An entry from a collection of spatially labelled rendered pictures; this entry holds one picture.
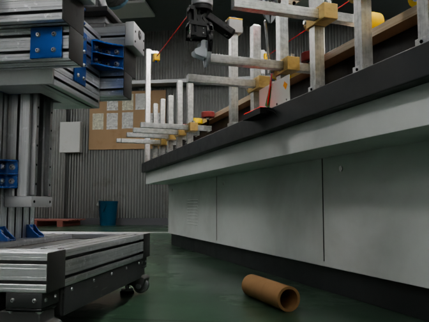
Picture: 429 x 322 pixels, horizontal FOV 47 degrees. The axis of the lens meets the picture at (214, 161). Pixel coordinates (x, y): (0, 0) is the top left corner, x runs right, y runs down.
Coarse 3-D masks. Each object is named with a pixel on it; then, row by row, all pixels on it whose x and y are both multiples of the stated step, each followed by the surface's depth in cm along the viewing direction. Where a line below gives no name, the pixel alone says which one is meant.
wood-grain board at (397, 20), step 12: (408, 12) 144; (384, 24) 154; (396, 24) 149; (408, 24) 149; (372, 36) 159; (384, 36) 159; (336, 48) 179; (348, 48) 172; (324, 60) 186; (336, 60) 185; (228, 108) 283; (240, 108) 276; (204, 120) 324; (216, 120) 315
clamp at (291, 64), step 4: (288, 56) 179; (292, 56) 179; (280, 60) 184; (284, 60) 181; (288, 60) 178; (292, 60) 179; (296, 60) 180; (284, 64) 181; (288, 64) 178; (292, 64) 179; (296, 64) 179; (284, 68) 181; (288, 68) 178; (292, 68) 179; (296, 68) 179; (276, 72) 186; (280, 72) 183; (284, 72) 182; (288, 72) 182; (292, 72) 182; (276, 76) 188
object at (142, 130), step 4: (136, 128) 314; (140, 128) 315; (144, 128) 316; (148, 128) 316; (152, 128) 317; (156, 128) 318; (136, 132) 315; (140, 132) 315; (144, 132) 315; (148, 132) 316; (152, 132) 317; (156, 132) 318; (160, 132) 319; (164, 132) 320; (168, 132) 320; (172, 132) 321; (176, 132) 322; (196, 132) 326; (196, 136) 327
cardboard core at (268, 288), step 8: (248, 280) 181; (256, 280) 176; (264, 280) 172; (272, 280) 170; (248, 288) 179; (256, 288) 173; (264, 288) 167; (272, 288) 163; (280, 288) 159; (288, 288) 158; (256, 296) 174; (264, 296) 166; (272, 296) 160; (280, 296) 170; (288, 296) 165; (296, 296) 160; (272, 304) 162; (280, 304) 157; (288, 304) 162; (296, 304) 159
